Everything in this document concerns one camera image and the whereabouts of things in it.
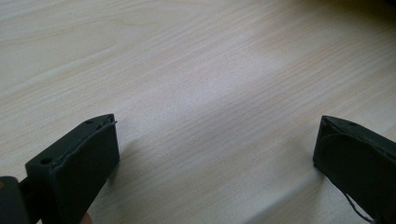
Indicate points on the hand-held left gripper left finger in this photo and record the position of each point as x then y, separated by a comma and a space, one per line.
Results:
81, 168

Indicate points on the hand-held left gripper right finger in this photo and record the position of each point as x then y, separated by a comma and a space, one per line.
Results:
358, 165

